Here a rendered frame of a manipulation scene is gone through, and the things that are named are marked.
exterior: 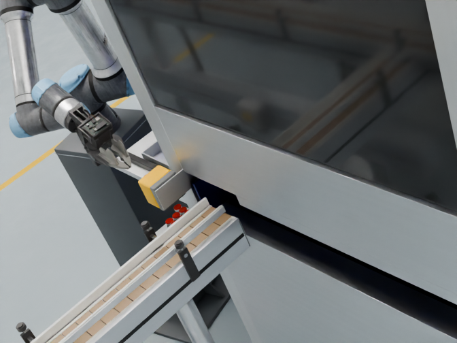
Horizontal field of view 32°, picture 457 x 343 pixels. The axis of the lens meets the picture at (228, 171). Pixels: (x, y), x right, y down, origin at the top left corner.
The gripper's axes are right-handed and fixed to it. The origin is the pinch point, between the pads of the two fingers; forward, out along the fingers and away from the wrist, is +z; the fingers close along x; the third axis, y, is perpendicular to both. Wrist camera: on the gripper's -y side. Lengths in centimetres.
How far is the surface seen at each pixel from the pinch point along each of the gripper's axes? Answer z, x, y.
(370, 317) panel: 73, 6, 11
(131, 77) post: 0.6, 5.8, 29.0
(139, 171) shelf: -8.8, 8.8, -19.5
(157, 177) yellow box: 12.5, 0.1, 7.2
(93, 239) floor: -75, 19, -147
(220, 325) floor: 10, 18, -108
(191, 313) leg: 37.6, -13.9, -9.5
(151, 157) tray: -6.7, 12.4, -14.6
